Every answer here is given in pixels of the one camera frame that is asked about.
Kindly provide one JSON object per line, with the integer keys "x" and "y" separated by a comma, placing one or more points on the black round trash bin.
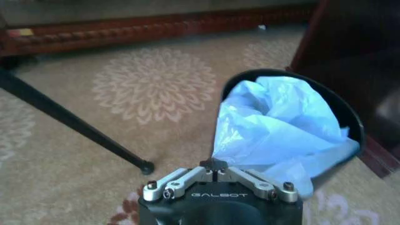
{"x": 349, "y": 112}

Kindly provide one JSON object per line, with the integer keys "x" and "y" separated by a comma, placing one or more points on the small white paper scrap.
{"x": 261, "y": 27}

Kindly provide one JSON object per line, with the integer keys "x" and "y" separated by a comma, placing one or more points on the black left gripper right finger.
{"x": 256, "y": 184}

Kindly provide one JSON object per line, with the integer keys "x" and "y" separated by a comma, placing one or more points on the red carved wooden sofa base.
{"x": 130, "y": 35}

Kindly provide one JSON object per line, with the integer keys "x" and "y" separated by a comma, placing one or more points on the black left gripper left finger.
{"x": 177, "y": 181}

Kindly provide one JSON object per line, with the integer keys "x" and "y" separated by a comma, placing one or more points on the light blue garbage bag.
{"x": 277, "y": 131}

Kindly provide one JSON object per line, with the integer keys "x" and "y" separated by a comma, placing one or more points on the beige floral patterned carpet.
{"x": 124, "y": 117}

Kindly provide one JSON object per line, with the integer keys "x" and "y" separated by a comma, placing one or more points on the dark red wooden cabinet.
{"x": 352, "y": 70}

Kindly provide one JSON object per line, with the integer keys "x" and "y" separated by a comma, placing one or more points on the black slanted table leg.
{"x": 72, "y": 119}

